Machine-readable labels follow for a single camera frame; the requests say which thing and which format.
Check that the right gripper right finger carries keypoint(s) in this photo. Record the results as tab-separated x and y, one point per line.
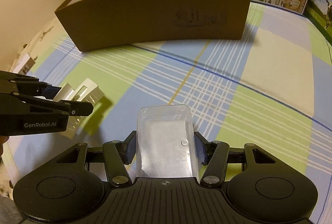
213	156

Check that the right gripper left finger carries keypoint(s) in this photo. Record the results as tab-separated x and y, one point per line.
118	154

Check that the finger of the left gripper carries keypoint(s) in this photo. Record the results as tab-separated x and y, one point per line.
64	107
26	85

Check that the white hair claw clip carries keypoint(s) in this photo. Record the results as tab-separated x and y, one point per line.
82	99

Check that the clear plastic tray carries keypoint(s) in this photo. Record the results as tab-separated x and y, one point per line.
165	143

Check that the checked bed sheet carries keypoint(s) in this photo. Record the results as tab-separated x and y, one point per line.
271	88

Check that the brown cardboard box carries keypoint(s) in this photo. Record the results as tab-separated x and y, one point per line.
96	24

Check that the cow picture milk box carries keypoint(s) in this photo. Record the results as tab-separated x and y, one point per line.
319	13

